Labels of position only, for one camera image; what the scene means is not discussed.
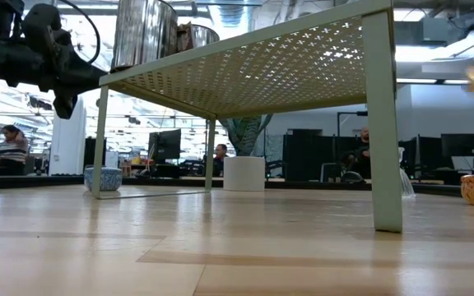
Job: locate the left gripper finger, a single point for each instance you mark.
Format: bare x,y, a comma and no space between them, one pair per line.
67,104
93,72

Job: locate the silver tin candle holder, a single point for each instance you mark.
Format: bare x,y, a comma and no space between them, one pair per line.
204,35
144,33

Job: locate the blue patterned candle holder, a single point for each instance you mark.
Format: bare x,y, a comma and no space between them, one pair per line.
111,178

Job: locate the clear glass candle holder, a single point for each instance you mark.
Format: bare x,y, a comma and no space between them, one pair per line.
406,185

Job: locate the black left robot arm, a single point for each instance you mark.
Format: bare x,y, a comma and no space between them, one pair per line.
2,61

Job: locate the white square pillar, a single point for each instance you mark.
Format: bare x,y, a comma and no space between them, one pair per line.
68,144

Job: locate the person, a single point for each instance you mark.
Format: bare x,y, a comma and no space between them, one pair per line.
360,158
220,160
12,152

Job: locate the black office monitor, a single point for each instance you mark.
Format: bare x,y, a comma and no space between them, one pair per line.
428,152
461,144
167,144

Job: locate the artificial plant in white pot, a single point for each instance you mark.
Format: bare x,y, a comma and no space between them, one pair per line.
244,174

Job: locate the black office partition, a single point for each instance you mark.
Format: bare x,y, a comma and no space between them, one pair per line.
307,156

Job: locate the green perforated mat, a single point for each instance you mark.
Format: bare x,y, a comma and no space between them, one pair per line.
379,123

